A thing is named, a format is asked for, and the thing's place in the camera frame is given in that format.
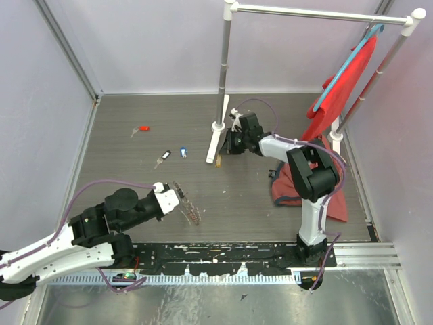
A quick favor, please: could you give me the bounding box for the white clothes rack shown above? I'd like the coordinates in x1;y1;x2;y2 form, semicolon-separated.
205;1;426;164

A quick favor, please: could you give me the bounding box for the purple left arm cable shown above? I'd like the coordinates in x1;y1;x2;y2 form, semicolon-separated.
0;179;163;308

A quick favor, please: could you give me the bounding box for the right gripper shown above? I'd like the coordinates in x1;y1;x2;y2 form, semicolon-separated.
219;128;250;155

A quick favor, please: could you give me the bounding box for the key with small red tag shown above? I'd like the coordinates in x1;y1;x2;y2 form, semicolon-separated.
131;126;150;138

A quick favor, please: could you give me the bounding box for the metal disc keyring organizer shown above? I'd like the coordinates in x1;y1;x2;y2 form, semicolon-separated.
173;181;201;226

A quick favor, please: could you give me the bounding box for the red cloth on hanger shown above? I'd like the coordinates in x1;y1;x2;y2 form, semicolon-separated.
301;36;378;142

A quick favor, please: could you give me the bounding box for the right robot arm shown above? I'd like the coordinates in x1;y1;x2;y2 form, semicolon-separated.
221;109;340;267

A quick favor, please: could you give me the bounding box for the blue key tag with key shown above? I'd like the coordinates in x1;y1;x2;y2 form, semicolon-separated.
180;147;187;158

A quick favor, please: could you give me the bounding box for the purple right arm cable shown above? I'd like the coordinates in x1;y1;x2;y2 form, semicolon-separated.
235;97;348;292

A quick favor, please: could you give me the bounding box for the blue clothes hanger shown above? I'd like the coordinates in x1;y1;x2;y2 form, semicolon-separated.
313;24;385;112

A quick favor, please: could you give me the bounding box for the key with black tag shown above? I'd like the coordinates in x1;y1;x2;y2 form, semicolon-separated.
154;150;171;169

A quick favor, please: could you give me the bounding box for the white slotted cable duct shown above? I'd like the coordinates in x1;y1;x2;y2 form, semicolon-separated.
49;272;302;286

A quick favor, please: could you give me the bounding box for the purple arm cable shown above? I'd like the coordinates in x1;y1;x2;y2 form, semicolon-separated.
0;179;163;308
235;97;348;292

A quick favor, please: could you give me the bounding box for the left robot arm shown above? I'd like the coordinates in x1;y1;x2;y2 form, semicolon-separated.
1;183;180;302

